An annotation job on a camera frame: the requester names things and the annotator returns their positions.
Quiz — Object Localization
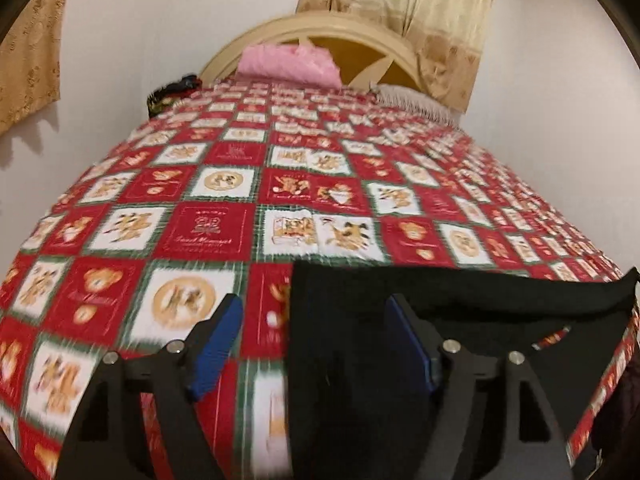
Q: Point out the black pants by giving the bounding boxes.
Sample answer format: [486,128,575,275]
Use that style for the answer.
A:
[285,262,639,479]

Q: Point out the red patchwork bedspread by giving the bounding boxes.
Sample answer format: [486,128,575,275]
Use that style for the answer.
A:
[1,79,620,479]

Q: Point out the striped pillow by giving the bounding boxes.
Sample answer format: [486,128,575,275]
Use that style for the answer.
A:
[370,84,460,127]

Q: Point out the cream wooden headboard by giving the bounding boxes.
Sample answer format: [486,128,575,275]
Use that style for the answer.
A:
[200,11,424,92]

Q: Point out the pink folded blanket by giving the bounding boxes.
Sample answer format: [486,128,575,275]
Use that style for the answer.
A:
[236,44,343,89]

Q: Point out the black object at bed edge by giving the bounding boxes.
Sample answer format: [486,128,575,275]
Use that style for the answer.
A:
[146,74,203,119]

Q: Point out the beige curtain behind headboard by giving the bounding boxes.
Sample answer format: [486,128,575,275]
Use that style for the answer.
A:
[296,0,494,113]

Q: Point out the beige curtain on side wall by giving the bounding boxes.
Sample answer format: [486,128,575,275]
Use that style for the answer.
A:
[0,0,66,132]

